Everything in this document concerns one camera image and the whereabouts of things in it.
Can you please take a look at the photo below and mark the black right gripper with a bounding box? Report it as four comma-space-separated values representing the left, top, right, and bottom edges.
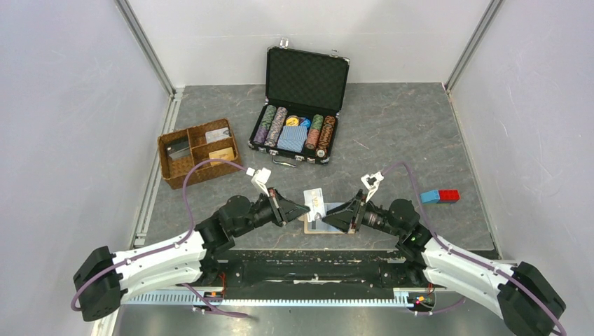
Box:
322, 189, 403, 237

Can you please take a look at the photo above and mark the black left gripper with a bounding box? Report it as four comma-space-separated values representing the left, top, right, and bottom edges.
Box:
233, 187, 310, 237

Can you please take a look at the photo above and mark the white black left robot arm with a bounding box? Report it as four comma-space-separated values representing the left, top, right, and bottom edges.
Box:
71, 188, 310, 321

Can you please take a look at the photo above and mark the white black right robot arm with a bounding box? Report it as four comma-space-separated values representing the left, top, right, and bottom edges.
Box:
322, 191, 567, 335

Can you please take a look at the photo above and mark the blue playing card deck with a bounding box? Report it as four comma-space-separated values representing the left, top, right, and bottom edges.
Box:
276, 126, 308, 153

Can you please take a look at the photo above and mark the gold card in basket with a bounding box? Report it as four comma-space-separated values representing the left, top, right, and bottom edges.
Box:
209, 147, 235, 161

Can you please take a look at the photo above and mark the grey card in basket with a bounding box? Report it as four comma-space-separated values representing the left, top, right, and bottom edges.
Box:
205, 127, 232, 144

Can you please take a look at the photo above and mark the dark card in basket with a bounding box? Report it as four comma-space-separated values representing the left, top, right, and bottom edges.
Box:
165, 137, 191, 160

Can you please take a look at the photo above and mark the blue toy brick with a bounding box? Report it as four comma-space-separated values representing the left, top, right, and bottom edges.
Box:
420, 190, 441, 204

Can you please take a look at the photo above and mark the purple green chip stack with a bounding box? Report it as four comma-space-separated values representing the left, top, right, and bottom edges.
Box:
254, 105, 277, 144

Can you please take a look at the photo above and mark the blue dealer button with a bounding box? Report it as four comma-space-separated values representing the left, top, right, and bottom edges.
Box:
299, 118, 311, 129

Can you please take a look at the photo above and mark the yellow dealer button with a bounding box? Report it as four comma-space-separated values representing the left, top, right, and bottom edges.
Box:
285, 115, 301, 127

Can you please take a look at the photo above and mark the brown orange chip stack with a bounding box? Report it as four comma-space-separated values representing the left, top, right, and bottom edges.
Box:
315, 115, 336, 158

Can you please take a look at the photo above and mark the purple grey chip stack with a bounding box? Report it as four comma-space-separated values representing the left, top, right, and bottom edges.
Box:
264, 107, 288, 146

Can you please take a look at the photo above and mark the red green chip stack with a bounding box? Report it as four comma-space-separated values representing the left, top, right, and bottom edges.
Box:
305, 114, 324, 150

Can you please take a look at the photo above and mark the red toy brick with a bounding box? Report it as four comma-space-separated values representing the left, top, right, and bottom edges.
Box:
438, 190, 460, 204

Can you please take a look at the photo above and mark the brown woven divided basket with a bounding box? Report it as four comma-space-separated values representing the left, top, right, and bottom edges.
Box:
158, 118, 242, 190

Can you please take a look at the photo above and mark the black poker chip case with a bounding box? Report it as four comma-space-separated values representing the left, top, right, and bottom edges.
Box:
248, 39, 350, 165

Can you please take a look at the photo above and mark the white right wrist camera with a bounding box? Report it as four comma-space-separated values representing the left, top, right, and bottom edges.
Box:
361, 171, 384, 202

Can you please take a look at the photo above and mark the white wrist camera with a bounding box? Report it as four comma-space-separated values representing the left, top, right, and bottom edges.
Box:
361, 171, 384, 202
246, 167, 272, 197

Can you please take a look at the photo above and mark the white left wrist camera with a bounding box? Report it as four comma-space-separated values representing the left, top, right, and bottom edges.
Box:
246, 167, 272, 197

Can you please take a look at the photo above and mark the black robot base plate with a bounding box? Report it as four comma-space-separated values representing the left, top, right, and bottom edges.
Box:
192, 250, 429, 300

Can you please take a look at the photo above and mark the white slotted cable duct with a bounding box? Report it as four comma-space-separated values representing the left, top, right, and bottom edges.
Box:
125, 289, 414, 309

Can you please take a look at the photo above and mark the right aluminium frame post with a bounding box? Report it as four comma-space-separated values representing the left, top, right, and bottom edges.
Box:
443, 0, 504, 95

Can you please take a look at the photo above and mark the aluminium frame post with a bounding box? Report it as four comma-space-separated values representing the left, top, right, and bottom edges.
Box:
443, 0, 504, 95
114, 0, 177, 97

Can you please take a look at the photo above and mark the left aluminium frame post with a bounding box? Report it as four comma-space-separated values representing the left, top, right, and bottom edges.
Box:
114, 0, 177, 97

